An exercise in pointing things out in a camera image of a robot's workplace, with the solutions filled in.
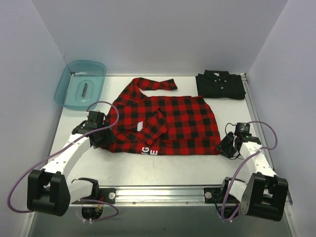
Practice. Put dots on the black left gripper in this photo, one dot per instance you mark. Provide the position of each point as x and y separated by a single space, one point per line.
103 138

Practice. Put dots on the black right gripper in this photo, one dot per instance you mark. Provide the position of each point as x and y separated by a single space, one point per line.
227 144

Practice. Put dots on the red black plaid shirt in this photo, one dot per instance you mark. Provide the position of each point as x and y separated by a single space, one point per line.
161 125

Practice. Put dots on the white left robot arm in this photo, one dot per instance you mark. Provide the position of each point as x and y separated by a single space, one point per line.
48 190

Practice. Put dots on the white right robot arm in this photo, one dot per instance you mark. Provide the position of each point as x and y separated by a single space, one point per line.
254 189

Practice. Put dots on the dark object in basin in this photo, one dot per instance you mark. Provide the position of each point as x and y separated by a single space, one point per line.
84 90

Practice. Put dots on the teal plastic basin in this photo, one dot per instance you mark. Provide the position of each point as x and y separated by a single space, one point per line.
73 78

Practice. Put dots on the folded black button shirt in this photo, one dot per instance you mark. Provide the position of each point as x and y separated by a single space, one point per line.
220 84

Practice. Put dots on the aluminium right side rail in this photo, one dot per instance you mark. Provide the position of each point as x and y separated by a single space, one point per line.
257 127

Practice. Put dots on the aluminium rail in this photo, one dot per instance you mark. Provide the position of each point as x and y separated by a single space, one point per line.
159 195
257 127

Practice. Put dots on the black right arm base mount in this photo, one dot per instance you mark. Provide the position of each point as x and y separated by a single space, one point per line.
215 194

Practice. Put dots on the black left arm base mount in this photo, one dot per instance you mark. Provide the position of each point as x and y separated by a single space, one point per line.
103 194

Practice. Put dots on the aluminium front rail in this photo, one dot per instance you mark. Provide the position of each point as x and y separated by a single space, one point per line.
159 195

